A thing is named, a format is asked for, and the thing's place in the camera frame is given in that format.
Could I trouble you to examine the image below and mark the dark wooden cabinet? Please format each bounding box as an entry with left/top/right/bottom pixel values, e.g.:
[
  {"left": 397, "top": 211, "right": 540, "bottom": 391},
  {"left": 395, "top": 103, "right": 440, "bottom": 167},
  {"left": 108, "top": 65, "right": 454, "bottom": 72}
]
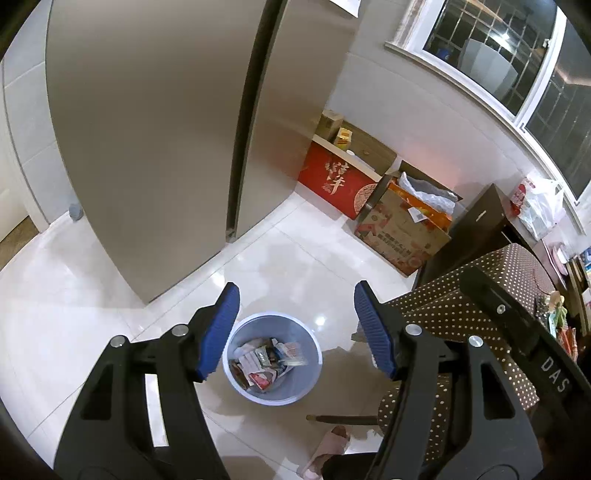
[{"left": 416, "top": 184, "right": 527, "bottom": 287}]

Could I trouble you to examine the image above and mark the white plant pot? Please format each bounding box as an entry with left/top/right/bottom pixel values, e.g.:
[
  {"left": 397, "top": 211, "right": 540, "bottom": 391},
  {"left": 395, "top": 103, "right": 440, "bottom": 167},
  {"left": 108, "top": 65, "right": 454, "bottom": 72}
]
[{"left": 462, "top": 39, "right": 518, "bottom": 95}]

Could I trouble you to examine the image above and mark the dark wooden desk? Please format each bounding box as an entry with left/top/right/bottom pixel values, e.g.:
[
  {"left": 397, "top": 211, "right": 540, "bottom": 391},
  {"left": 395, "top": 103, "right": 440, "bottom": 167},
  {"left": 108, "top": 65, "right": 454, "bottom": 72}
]
[{"left": 566, "top": 256, "right": 591, "bottom": 333}]

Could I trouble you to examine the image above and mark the white plastic shopping bag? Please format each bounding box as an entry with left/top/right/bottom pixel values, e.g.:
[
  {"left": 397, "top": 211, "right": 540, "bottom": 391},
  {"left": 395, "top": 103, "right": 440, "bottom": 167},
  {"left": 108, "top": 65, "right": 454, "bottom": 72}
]
[{"left": 510, "top": 174, "right": 566, "bottom": 241}]

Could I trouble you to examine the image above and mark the champagne double-door refrigerator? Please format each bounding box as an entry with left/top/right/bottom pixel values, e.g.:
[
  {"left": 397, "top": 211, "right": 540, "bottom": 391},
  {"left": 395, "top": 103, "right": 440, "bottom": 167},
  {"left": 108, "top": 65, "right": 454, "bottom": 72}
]
[{"left": 44, "top": 0, "right": 365, "bottom": 305}]

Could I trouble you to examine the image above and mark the metal window grille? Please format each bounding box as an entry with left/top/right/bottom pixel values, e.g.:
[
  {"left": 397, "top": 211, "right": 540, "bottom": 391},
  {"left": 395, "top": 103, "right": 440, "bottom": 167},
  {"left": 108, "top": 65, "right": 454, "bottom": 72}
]
[{"left": 425, "top": 0, "right": 555, "bottom": 107}]

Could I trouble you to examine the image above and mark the red cardboard box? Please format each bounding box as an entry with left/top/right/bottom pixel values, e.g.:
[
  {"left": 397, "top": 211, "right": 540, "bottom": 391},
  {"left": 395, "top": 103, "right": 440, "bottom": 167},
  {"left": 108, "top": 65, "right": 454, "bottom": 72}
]
[{"left": 298, "top": 134, "right": 398, "bottom": 220}]

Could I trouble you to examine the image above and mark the pink slipper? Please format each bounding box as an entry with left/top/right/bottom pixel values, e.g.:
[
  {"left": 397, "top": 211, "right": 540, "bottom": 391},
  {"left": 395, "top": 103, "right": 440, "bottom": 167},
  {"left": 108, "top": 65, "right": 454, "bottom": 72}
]
[{"left": 295, "top": 425, "right": 352, "bottom": 480}]

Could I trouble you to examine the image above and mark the green printed paper packet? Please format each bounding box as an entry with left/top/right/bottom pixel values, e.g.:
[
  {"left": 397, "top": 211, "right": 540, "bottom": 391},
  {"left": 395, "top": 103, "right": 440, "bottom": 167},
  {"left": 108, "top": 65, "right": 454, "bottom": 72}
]
[{"left": 536, "top": 293, "right": 568, "bottom": 337}]

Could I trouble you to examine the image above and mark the crumpled white plastic bag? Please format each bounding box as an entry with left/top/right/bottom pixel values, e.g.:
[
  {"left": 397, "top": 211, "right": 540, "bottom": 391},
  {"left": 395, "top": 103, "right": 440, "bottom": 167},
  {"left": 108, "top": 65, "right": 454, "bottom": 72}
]
[{"left": 398, "top": 172, "right": 458, "bottom": 213}]

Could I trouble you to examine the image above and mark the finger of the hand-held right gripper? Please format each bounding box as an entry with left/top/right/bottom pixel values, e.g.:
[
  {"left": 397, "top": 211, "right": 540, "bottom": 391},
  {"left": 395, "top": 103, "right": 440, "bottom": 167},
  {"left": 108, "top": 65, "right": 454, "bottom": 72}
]
[{"left": 459, "top": 267, "right": 541, "bottom": 356}]

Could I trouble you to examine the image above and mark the newspaper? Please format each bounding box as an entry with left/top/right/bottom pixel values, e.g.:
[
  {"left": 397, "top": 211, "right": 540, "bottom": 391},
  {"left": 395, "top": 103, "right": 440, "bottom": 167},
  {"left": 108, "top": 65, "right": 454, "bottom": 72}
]
[{"left": 235, "top": 342, "right": 278, "bottom": 376}]

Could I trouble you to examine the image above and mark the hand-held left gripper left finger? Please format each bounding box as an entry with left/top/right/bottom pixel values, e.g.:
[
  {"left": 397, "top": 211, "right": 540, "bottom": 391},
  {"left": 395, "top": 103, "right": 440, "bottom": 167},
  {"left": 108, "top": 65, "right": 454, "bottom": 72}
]
[{"left": 54, "top": 281, "right": 242, "bottom": 480}]

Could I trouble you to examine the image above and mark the white-framed sliding window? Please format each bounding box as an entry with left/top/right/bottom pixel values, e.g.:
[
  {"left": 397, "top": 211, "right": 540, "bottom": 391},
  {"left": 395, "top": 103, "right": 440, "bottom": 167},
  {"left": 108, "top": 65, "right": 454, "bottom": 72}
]
[{"left": 385, "top": 0, "right": 591, "bottom": 206}]

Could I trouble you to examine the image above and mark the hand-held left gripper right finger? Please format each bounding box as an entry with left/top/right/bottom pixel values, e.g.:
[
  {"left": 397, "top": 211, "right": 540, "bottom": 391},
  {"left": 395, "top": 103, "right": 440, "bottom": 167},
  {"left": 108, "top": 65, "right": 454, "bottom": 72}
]
[{"left": 353, "top": 280, "right": 544, "bottom": 480}]

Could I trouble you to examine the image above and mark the orange printed packet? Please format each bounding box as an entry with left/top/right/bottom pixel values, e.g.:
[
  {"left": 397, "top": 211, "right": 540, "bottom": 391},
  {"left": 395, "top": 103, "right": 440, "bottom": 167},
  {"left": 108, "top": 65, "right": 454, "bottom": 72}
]
[{"left": 556, "top": 325, "right": 579, "bottom": 361}]

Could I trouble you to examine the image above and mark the person's dark trouser leg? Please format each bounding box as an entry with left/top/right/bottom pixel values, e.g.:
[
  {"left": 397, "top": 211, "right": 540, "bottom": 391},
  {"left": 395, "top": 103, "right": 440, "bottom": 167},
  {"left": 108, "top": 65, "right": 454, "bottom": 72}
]
[{"left": 321, "top": 455, "right": 375, "bottom": 480}]

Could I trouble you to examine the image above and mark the orange cardboard box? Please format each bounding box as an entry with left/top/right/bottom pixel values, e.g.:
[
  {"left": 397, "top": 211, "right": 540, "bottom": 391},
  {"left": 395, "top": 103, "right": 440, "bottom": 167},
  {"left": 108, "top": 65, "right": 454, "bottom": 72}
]
[{"left": 385, "top": 181, "right": 455, "bottom": 234}]

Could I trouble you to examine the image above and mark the light blue plastic bin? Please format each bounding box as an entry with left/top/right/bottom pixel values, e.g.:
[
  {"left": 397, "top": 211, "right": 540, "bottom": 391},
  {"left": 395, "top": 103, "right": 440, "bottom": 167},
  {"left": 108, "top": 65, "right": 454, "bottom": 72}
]
[{"left": 222, "top": 313, "right": 323, "bottom": 406}]

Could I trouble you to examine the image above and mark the brown printed cardboard box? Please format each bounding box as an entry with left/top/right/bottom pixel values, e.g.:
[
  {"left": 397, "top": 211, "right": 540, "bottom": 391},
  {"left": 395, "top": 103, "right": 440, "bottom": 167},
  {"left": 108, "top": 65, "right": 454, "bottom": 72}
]
[{"left": 355, "top": 161, "right": 462, "bottom": 278}]

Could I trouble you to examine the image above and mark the small plain cardboard box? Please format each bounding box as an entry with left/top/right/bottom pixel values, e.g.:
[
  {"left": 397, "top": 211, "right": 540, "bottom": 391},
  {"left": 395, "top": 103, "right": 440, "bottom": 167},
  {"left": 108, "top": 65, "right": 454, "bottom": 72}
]
[{"left": 318, "top": 110, "right": 345, "bottom": 141}]

